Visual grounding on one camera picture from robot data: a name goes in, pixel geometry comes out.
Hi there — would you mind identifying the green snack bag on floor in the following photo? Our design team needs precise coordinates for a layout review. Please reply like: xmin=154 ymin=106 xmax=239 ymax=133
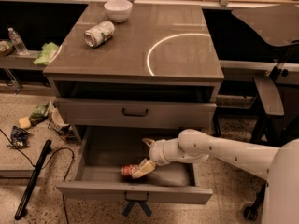
xmin=29 ymin=102 xmax=50 ymax=126

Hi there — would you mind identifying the grey drawer cabinet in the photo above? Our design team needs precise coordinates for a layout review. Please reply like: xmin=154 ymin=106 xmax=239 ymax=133
xmin=44 ymin=3 xmax=224 ymax=139

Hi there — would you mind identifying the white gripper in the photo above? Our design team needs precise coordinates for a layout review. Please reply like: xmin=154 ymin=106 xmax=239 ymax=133
xmin=132 ymin=138 xmax=181 ymax=179

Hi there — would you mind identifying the white green soda can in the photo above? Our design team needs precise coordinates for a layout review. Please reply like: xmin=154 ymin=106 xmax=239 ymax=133
xmin=84 ymin=21 xmax=115 ymax=48

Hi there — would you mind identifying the black rod on floor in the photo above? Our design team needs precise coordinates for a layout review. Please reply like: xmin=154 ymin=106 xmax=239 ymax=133
xmin=14 ymin=140 xmax=51 ymax=220

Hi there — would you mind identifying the dark blue snack bag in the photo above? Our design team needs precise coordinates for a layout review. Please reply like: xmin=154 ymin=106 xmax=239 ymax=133
xmin=7 ymin=126 xmax=29 ymax=148

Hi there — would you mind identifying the clear plastic water bottle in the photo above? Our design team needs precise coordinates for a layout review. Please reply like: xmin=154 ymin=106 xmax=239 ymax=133
xmin=8 ymin=28 xmax=28 ymax=55

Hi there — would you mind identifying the white ceramic bowl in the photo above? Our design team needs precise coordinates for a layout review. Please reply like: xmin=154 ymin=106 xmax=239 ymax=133
xmin=104 ymin=0 xmax=133 ymax=22

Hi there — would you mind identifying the closed grey upper drawer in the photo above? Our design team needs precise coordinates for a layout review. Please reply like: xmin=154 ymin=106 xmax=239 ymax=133
xmin=54 ymin=98 xmax=216 ymax=129

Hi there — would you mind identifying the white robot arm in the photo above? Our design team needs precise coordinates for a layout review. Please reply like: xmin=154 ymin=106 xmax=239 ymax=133
xmin=132 ymin=129 xmax=299 ymax=224

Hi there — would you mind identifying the small bowl at left edge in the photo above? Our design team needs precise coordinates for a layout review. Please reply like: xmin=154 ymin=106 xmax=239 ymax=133
xmin=0 ymin=40 xmax=14 ymax=57

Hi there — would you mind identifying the black cable on floor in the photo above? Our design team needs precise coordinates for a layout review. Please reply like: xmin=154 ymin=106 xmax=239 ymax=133
xmin=0 ymin=128 xmax=76 ymax=224

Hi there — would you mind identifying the yellow sponge on floor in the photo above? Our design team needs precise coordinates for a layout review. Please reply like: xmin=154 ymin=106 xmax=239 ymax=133
xmin=19 ymin=117 xmax=31 ymax=129

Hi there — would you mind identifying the red coke can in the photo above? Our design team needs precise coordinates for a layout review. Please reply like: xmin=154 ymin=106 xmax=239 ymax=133
xmin=121 ymin=164 xmax=147 ymax=181

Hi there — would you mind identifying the open grey bottom drawer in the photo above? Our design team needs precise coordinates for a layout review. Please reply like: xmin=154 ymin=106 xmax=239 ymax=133
xmin=57 ymin=126 xmax=212 ymax=204

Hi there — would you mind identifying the wire basket on floor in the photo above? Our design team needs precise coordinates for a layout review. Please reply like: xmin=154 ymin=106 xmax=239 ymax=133
xmin=48 ymin=108 xmax=77 ymax=144

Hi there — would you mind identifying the black office chair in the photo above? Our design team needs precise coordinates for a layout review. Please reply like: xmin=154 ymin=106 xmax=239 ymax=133
xmin=232 ymin=5 xmax=299 ymax=224

